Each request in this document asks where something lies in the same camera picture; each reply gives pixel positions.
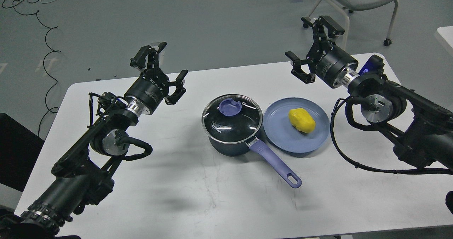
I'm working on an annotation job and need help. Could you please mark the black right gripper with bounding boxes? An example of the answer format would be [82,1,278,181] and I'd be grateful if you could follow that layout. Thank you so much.
[285,15,358,89]

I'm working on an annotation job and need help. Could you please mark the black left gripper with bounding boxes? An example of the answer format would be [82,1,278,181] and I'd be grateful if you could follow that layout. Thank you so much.
[124,42,188,115]

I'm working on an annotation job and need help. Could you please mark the glass lid purple knob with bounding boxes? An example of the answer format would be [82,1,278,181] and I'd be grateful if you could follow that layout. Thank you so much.
[202,94,263,144]

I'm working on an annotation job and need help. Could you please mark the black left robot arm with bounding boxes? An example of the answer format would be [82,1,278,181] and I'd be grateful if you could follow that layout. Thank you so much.
[1,42,188,239]

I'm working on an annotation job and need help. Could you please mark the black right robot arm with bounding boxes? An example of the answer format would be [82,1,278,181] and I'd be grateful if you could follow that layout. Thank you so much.
[285,16,452,175]

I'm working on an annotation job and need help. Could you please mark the yellow potato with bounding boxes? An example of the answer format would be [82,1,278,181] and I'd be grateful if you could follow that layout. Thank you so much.
[288,107,316,133]

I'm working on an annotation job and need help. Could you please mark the blue round plate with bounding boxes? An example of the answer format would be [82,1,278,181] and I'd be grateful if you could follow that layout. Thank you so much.
[263,97,329,156]

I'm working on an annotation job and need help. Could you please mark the white side table corner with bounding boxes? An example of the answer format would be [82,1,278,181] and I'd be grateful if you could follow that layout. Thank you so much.
[435,26,453,56]

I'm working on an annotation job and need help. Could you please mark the black floor cable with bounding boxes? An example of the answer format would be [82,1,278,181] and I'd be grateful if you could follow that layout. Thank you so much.
[0,0,73,137]

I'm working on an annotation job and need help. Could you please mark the dark blue saucepan purple handle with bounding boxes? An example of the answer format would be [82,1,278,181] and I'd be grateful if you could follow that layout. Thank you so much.
[202,94,302,189]

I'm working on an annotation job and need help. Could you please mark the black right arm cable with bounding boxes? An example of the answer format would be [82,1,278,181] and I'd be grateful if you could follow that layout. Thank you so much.
[330,97,453,176]

